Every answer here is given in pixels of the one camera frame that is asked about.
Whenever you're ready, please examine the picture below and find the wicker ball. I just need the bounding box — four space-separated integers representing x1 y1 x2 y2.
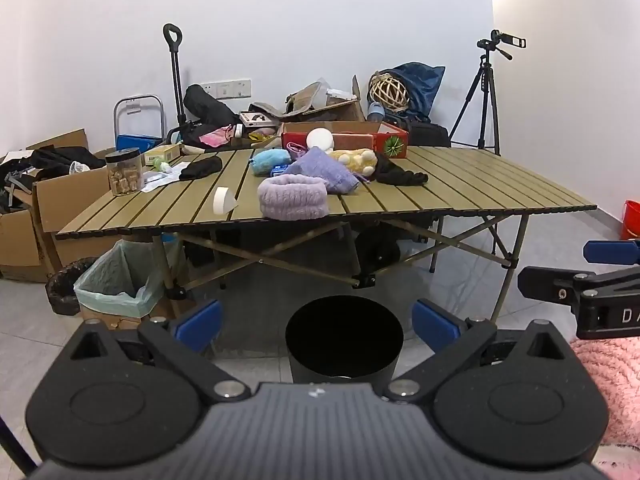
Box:
368 72 412 111

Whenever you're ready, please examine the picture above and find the white picture box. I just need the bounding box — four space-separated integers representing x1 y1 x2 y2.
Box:
238 111 279 129

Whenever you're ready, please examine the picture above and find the open brown cardboard box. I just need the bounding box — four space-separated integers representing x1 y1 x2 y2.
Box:
284 75 367 124

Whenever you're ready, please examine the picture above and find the tan folding slat table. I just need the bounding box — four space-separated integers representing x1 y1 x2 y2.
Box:
55 144 599 322

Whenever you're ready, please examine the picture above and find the black cart pull handle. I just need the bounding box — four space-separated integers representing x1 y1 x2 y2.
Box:
162 23 197 133

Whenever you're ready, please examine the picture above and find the black crumpled cloth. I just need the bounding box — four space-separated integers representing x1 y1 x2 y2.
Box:
374 152 430 186

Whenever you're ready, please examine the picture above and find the black round waste bin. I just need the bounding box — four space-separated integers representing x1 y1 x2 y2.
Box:
285 296 404 387

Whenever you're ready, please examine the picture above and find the pale yellow carton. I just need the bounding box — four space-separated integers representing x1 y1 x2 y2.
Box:
144 143 184 166

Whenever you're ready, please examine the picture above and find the person's pink fleece clothing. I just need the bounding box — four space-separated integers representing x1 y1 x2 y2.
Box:
570 337 640 449

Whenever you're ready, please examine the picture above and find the black soft bag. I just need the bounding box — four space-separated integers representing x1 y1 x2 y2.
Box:
183 84 242 127

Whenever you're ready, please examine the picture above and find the black clothes pile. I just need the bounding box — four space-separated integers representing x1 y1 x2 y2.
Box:
27 145 107 179

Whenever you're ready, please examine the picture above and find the pale green plastic bag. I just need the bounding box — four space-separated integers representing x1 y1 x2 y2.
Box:
73 239 167 319

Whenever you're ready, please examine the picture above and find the light blue fluffy pouch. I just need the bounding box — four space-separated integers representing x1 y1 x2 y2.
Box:
249 148 292 176

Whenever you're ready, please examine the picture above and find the white paper sheet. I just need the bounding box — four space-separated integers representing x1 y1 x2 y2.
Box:
141 161 192 194

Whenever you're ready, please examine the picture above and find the blue box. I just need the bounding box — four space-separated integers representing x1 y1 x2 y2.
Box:
115 133 164 154

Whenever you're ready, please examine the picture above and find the black woven basket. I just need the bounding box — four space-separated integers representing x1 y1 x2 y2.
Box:
45 257 99 317

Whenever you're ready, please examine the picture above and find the yellow and white plush toy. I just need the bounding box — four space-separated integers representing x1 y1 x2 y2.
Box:
327 147 379 179

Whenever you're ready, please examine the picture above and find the black sock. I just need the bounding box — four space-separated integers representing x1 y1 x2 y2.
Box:
178 155 224 181

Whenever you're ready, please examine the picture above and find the white round sponge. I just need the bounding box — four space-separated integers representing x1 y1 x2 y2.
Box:
306 128 334 154

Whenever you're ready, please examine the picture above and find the white tape roll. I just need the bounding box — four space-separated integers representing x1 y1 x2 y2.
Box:
213 186 239 217

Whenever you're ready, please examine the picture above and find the clear snack jar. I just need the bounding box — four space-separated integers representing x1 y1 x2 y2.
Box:
104 147 146 197

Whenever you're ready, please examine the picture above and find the black tripod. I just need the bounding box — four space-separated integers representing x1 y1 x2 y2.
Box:
448 50 503 157

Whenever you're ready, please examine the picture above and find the red bucket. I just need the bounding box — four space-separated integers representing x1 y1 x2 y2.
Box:
619 199 640 241

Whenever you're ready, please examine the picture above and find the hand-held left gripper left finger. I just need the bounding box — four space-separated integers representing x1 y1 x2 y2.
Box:
65 300 251 403

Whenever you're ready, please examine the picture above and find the pink packet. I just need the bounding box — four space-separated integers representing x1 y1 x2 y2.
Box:
199 127 237 149

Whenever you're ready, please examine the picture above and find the cardboard box with bag liner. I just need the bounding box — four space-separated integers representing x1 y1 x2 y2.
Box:
75 240 173 332

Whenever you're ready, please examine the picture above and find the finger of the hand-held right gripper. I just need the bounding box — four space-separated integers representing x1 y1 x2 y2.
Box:
583 240 640 264
517 265 640 307

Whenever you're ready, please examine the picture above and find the large brown cardboard box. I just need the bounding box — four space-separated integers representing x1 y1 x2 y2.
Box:
0 207 53 282
32 162 124 282

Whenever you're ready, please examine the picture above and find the red cardboard box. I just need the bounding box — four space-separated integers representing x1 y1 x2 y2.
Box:
280 121 410 160

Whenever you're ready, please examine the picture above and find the purple knit pouch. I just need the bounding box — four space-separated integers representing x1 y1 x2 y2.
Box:
282 147 362 195

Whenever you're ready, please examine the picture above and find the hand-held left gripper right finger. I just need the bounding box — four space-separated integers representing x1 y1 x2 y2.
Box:
382 299 576 403

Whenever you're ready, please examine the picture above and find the lavender fuzzy headband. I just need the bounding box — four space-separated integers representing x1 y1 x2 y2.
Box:
257 175 331 221

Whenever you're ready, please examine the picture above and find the dark blue cloth bag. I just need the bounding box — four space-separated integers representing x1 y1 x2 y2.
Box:
380 62 446 122

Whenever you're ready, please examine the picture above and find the white wall outlet strip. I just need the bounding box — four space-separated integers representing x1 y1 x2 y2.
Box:
200 79 251 99

